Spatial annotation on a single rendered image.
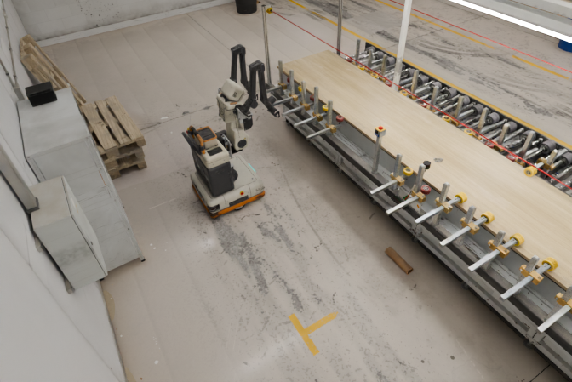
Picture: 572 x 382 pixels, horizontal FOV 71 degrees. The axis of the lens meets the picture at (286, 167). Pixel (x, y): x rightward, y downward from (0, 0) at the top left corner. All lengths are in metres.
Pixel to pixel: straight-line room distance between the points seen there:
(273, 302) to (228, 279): 0.50
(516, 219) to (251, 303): 2.30
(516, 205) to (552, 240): 0.37
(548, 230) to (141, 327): 3.38
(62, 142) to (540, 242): 3.57
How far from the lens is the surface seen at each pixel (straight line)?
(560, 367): 3.91
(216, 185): 4.22
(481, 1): 3.03
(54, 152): 3.40
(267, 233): 4.29
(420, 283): 4.05
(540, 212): 3.70
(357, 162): 4.03
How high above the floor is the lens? 3.29
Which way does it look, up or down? 41 degrees down
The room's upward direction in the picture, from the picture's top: 3 degrees counter-clockwise
